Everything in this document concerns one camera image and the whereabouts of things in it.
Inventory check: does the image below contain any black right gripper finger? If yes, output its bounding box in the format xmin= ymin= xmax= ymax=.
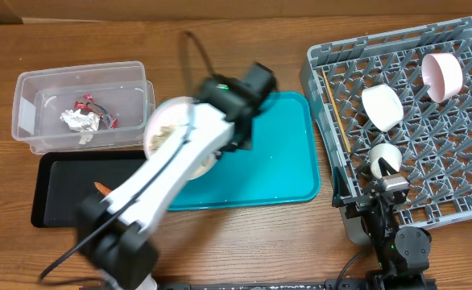
xmin=378 ymin=157 xmax=399 ymax=177
xmin=332 ymin=167 xmax=355 ymax=208

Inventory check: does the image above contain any white cup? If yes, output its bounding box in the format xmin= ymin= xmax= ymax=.
xmin=369 ymin=143 xmax=402 ymax=179

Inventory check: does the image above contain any wooden chopstick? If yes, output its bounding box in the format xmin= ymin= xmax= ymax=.
xmin=321 ymin=69 xmax=351 ymax=154

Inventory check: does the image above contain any white bowl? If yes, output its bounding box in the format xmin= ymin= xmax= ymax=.
xmin=361 ymin=84 xmax=404 ymax=132

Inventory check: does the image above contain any pink plate with peanuts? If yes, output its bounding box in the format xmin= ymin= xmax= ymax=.
xmin=138 ymin=97 xmax=233 ymax=184

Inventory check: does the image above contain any pink bowl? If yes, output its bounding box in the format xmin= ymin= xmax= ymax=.
xmin=421 ymin=53 xmax=463 ymax=103

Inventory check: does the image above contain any carrot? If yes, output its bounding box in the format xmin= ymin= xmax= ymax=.
xmin=93 ymin=182 xmax=112 ymax=196

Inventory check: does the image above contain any white napkin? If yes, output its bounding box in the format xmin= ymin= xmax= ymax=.
xmin=60 ymin=109 xmax=100 ymax=145

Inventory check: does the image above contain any red snack wrapper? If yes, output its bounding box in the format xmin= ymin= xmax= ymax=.
xmin=74 ymin=93 xmax=118 ymax=129

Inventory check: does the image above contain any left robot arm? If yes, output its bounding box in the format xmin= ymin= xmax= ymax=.
xmin=76 ymin=63 xmax=277 ymax=289

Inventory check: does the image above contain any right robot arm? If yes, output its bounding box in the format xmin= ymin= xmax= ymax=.
xmin=325 ymin=158 xmax=437 ymax=290

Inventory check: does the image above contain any teal plastic tray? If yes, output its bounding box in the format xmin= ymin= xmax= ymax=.
xmin=168 ymin=92 xmax=321 ymax=211

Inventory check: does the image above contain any grey dish rack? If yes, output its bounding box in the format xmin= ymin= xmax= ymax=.
xmin=300 ymin=16 xmax=472 ymax=229

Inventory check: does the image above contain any black tray bin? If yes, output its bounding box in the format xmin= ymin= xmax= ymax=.
xmin=31 ymin=150 xmax=146 ymax=228

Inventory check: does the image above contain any clear plastic bin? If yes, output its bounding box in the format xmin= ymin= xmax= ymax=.
xmin=11 ymin=61 xmax=155 ymax=155

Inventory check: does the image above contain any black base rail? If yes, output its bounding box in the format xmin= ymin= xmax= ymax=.
xmin=78 ymin=277 xmax=438 ymax=290

